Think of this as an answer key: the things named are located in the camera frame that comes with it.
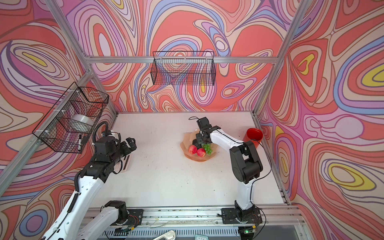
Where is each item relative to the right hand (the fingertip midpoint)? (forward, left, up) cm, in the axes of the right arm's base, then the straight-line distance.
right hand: (205, 140), depth 97 cm
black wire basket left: (-10, +71, +28) cm, 77 cm away
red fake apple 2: (-8, +3, 0) cm, 9 cm away
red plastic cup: (-3, -29, +8) cm, 31 cm away
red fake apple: (-6, +9, 0) cm, 11 cm away
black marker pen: (-15, +63, +21) cm, 68 cm away
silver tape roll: (-3, +62, +27) cm, 68 cm away
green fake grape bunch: (-6, -1, +1) cm, 6 cm away
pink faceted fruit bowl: (+3, +12, -4) cm, 13 cm away
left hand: (-10, +42, +16) cm, 46 cm away
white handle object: (-50, +20, -2) cm, 53 cm away
